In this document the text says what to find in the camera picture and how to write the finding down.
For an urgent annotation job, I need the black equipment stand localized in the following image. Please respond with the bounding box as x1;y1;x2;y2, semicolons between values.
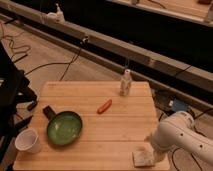
0;42;37;163

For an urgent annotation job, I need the white square sponge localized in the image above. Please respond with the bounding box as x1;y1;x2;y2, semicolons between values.
133;151;155;167

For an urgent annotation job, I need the small clear bottle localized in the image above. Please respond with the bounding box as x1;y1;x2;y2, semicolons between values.
120;69;132;96

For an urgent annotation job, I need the black floor cable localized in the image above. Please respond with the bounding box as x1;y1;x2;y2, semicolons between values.
24;39;88;82

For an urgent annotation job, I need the white paper cup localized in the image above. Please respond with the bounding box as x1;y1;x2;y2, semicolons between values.
15;128;41;154

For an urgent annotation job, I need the long metal rail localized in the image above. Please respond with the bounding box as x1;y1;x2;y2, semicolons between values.
0;0;213;93

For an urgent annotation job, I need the green frying pan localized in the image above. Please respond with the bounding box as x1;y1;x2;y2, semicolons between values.
43;106;83;146

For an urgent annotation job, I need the white clamp on rail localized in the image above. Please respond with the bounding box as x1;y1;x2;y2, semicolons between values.
46;3;65;23

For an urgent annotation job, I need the blue power box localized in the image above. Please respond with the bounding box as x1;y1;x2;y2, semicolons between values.
169;99;188;112

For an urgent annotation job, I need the orange sausage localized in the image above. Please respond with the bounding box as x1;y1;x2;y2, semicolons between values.
97;99;112;114

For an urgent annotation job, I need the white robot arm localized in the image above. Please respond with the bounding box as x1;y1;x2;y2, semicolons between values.
149;111;213;166

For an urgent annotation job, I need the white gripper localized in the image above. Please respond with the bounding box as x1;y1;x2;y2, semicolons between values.
144;131;168;166

